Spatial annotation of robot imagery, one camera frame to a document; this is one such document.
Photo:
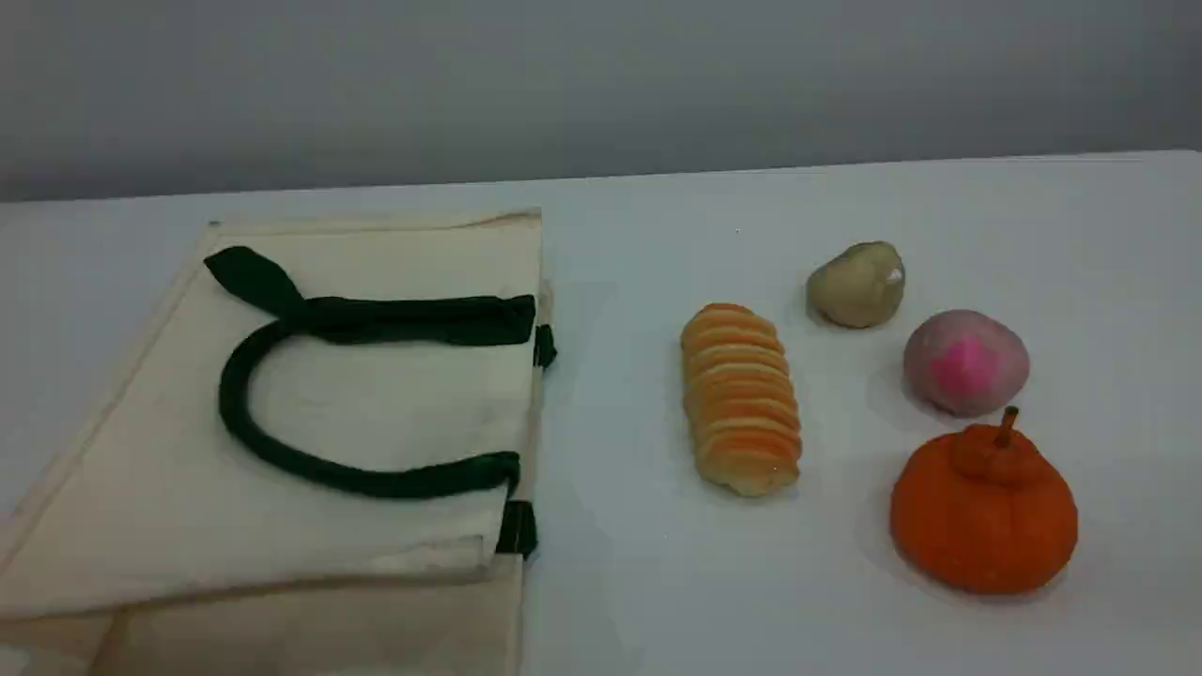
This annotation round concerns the orange toy fruit with stem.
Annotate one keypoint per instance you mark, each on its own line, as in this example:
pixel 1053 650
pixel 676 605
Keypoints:
pixel 981 516

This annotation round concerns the ridged golden bread roll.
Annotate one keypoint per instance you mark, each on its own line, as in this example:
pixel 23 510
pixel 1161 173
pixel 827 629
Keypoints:
pixel 742 404

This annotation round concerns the pink round toy fruit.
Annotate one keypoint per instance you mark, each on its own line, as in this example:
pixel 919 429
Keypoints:
pixel 965 364

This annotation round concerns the beige toy potato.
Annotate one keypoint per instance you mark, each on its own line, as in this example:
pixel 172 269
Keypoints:
pixel 855 286

